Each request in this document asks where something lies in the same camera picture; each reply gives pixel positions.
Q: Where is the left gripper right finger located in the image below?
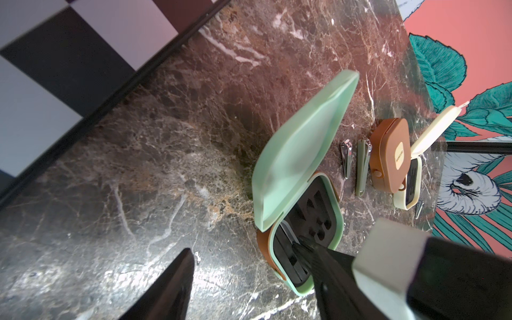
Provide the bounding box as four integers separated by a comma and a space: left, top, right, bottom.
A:
292, 237, 387, 319

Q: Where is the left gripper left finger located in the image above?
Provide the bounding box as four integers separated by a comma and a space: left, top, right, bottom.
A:
121, 248, 195, 319

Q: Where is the brown clipper case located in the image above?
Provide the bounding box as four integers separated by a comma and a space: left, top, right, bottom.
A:
369, 118, 411, 193

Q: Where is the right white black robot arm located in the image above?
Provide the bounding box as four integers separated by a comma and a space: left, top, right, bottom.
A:
406, 237, 511, 319

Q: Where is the mint green clipper case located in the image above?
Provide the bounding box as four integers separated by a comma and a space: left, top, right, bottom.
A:
251, 70, 359, 296

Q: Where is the cream clipper case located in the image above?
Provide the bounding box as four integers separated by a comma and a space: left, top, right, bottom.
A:
393, 101, 471, 211

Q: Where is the green large nail clipper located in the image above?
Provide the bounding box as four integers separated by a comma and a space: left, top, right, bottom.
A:
339, 139, 353, 179

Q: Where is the black white checkerboard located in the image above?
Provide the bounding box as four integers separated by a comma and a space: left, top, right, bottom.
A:
1, 1, 225, 205

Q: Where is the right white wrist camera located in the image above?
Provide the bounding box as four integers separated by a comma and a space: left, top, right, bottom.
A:
352, 218, 430, 319

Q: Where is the right black frame post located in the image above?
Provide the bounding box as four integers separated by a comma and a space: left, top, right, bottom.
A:
447, 141, 512, 155

